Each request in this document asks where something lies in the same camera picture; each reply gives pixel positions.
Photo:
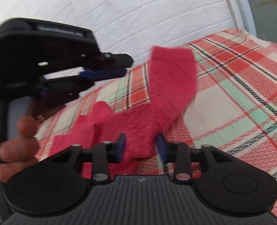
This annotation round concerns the red knitted sweater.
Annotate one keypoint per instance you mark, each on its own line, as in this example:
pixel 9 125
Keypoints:
pixel 171 82

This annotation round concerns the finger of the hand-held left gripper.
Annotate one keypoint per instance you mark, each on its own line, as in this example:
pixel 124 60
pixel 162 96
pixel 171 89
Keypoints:
pixel 100 74
pixel 118 61

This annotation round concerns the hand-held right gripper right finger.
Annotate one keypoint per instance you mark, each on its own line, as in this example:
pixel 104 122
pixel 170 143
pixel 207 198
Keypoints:
pixel 160 148

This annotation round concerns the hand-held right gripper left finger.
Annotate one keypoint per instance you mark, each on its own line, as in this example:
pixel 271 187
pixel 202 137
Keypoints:
pixel 121 148

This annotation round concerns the person's left hand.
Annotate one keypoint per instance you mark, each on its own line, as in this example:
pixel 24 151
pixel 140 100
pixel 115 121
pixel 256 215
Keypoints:
pixel 18 148

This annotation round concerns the glass door with cartoon sticker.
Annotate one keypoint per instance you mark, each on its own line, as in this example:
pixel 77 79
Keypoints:
pixel 269 11

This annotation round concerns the white door frame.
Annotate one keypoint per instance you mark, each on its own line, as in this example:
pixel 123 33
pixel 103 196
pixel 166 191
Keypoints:
pixel 242 7

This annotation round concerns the plaid bed sheet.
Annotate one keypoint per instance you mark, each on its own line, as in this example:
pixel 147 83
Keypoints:
pixel 234 93

